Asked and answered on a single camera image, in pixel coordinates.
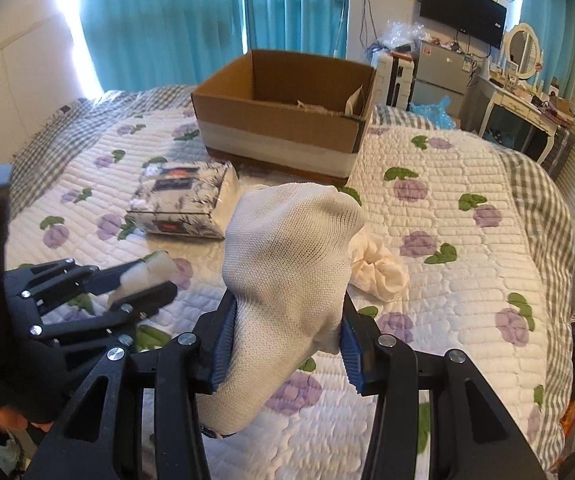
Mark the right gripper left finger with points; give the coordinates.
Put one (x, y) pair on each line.
(129, 400)

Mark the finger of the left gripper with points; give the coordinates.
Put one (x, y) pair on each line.
(54, 283)
(115, 327)

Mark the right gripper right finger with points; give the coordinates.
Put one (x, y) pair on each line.
(471, 433)

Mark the white cloth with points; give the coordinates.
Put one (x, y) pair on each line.
(151, 271)

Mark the white sock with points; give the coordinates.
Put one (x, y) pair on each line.
(287, 264)

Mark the person's hand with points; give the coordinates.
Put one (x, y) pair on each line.
(11, 420)

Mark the white quilted floral blanket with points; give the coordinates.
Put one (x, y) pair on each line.
(427, 240)

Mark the cream scrunchie cloth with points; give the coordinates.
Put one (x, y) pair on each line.
(374, 268)

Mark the brown cardboard box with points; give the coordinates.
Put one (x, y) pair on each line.
(300, 113)

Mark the large teal curtain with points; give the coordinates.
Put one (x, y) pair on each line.
(136, 45)

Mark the blue plastic bag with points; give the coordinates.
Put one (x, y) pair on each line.
(436, 113)

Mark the white dressing table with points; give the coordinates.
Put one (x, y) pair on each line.
(504, 119)

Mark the white suitcase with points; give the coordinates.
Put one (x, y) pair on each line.
(394, 78)

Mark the silver mini fridge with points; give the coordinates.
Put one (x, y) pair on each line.
(440, 72)

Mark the clear plastic bag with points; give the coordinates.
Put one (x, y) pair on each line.
(402, 37)

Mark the white oval vanity mirror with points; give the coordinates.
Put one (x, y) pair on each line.
(520, 49)

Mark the small teal curtain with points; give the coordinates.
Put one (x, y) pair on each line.
(553, 22)

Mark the black wall television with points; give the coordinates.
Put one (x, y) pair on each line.
(481, 19)

